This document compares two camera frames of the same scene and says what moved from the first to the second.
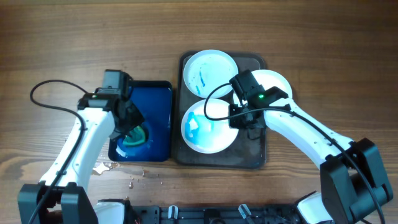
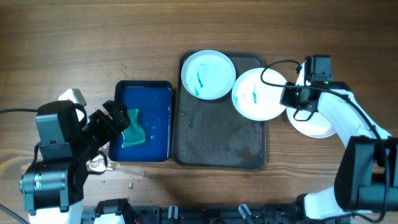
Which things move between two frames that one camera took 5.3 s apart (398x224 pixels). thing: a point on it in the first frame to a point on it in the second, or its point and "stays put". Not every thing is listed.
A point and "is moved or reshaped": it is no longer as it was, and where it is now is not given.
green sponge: (137, 136) stays put
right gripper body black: (239, 118) to (293, 97)
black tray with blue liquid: (154, 99) stays put
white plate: (205, 135) is moved or reshaped
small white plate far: (207, 70) stays put
